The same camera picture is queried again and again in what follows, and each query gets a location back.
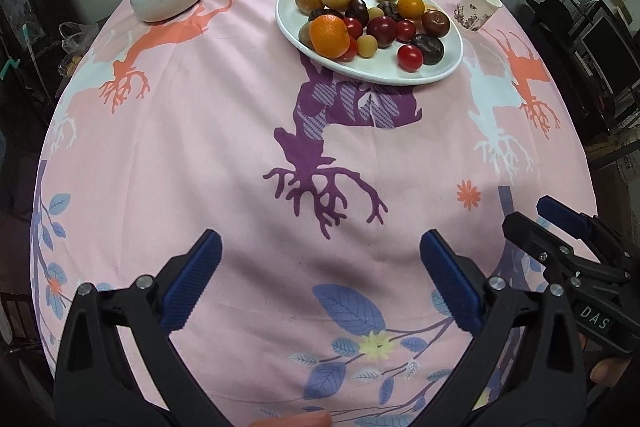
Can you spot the dark purple passion fruit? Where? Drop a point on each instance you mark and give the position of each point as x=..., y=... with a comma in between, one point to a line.
x=322, y=13
x=428, y=49
x=356, y=9
x=391, y=9

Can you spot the printed paper cup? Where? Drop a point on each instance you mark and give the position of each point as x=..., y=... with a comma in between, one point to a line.
x=475, y=9

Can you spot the large orange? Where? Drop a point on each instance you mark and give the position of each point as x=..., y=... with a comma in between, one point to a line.
x=329, y=36

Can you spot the person's left hand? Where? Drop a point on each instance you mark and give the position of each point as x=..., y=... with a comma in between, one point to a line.
x=295, y=420

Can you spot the small brown fruit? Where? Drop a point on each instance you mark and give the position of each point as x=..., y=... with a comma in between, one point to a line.
x=307, y=1

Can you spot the green plastic object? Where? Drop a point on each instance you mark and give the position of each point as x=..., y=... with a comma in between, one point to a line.
x=9, y=69

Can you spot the pink printed tablecloth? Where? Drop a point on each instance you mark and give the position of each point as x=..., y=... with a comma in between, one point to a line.
x=225, y=132

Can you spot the red tomato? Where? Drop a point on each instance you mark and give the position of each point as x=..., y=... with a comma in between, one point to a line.
x=405, y=30
x=349, y=52
x=354, y=27

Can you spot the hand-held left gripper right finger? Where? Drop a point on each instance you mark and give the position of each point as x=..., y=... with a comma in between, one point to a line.
x=447, y=277

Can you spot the clear plastic bag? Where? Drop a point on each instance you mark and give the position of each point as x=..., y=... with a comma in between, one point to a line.
x=75, y=39

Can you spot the black computer monitor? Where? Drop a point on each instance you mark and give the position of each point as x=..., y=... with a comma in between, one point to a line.
x=600, y=32

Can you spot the person's right hand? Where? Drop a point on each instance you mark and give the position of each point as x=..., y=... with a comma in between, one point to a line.
x=612, y=372

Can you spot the pale yellow fruit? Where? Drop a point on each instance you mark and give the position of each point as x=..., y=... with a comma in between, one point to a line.
x=367, y=46

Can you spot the dark red plum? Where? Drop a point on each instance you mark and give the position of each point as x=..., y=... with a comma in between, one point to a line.
x=435, y=23

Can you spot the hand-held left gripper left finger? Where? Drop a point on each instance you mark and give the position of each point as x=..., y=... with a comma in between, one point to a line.
x=195, y=277

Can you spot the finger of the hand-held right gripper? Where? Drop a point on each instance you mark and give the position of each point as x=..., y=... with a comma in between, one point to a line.
x=530, y=234
x=562, y=213

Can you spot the white oval plate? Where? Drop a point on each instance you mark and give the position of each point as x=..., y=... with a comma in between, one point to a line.
x=380, y=71

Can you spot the small yellow fruit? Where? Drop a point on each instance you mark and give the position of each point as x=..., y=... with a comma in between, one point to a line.
x=375, y=13

